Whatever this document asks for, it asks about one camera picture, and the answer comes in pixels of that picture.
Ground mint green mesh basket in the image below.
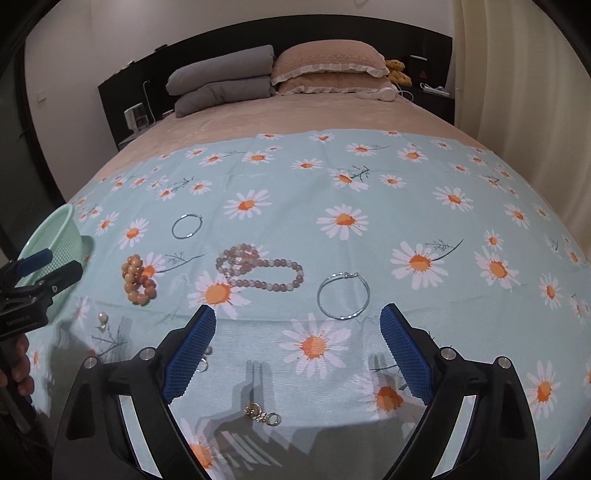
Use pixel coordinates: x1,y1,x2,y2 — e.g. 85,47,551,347
15,203,96,322

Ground silver bangle bracelet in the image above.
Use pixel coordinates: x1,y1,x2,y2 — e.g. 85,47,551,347
315,271,372,322

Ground crystal earring with ring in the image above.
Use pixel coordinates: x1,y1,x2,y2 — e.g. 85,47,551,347
243,402,281,427

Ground orange wooden bead bracelet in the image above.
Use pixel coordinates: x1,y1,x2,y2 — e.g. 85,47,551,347
121,253,158,307

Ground pink bead bracelet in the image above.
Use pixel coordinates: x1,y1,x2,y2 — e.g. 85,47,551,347
215,243,306,292

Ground large silver hoop earring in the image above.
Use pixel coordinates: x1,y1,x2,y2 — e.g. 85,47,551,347
171,213,204,240

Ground left hand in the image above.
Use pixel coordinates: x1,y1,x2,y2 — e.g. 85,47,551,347
0,334,34,396

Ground pearl earring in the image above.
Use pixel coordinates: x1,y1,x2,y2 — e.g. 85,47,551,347
97,312,109,332

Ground daisy print blue cloth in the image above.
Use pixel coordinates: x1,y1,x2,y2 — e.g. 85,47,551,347
30,151,590,479

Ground grey nightstand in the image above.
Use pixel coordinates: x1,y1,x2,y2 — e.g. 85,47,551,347
117,129,148,151

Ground small white appliance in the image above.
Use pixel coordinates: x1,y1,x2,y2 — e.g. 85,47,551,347
124,103,150,134

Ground black headboard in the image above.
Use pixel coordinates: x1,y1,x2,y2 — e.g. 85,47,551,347
98,14,453,144

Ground white headphones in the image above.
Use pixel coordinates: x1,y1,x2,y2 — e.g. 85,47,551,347
356,85,414,102

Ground white power strip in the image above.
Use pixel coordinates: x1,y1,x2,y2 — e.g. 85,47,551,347
420,83,451,98

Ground beige bed cover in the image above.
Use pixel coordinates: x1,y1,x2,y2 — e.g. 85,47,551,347
70,94,490,215

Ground lower beige ruffled pillow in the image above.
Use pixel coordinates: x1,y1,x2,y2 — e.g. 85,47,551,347
277,73,393,95

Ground beige ruffled pillow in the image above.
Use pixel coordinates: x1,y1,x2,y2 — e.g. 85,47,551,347
271,40,389,85
277,73,393,95

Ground brown teddy bear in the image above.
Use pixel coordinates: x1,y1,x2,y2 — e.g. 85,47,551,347
386,60,412,87

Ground cream curtain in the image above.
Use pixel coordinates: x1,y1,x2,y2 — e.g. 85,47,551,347
452,1,590,253

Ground lower grey folded blanket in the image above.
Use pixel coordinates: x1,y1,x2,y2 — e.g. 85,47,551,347
174,76,276,118

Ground grey folded blanket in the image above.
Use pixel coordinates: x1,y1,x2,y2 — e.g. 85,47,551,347
174,76,276,118
165,45,274,96

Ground upper beige ruffled pillow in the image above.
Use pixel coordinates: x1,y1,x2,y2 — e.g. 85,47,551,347
271,40,389,85

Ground upper grey folded blanket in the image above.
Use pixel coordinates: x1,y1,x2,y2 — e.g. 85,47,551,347
165,45,274,96

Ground small silver ring earring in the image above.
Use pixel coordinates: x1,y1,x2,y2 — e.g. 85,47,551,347
197,346,212,373

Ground white charging cable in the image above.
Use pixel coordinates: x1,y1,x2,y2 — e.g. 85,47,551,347
141,80,157,122

